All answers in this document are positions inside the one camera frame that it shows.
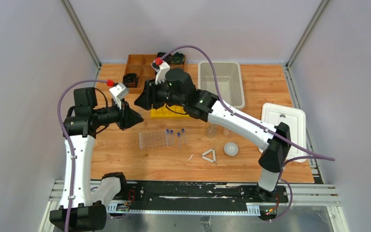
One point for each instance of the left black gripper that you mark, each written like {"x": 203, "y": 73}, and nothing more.
{"x": 123, "y": 116}

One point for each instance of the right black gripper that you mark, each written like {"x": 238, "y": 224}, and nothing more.
{"x": 145, "y": 100}

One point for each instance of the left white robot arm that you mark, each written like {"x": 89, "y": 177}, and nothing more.
{"x": 80, "y": 209}

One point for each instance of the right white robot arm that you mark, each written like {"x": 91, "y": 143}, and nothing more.
{"x": 274, "y": 141}

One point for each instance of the yellow test tube rack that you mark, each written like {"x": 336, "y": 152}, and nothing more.
{"x": 163, "y": 112}

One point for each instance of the clear plastic tube rack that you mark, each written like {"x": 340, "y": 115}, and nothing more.
{"x": 150, "y": 139}

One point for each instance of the wooden compartment tray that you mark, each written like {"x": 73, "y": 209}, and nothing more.
{"x": 138, "y": 69}

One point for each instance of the small glass beaker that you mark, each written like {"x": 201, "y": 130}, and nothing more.
{"x": 211, "y": 131}

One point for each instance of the white clay triangle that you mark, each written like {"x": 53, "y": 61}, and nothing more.
{"x": 209, "y": 155}

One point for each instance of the beige plastic bin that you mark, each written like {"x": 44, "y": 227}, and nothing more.
{"x": 229, "y": 80}

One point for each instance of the white round dish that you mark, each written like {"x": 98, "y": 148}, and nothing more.
{"x": 231, "y": 149}

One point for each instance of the white plastic bin lid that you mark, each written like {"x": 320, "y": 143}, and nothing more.
{"x": 294, "y": 118}

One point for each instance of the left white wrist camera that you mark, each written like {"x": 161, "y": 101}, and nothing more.
{"x": 118, "y": 93}

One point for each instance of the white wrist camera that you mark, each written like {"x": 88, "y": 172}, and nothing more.
{"x": 118, "y": 93}
{"x": 161, "y": 67}

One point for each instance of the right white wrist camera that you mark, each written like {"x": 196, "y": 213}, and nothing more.
{"x": 161, "y": 67}

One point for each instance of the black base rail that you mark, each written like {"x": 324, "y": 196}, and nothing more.
{"x": 216, "y": 197}

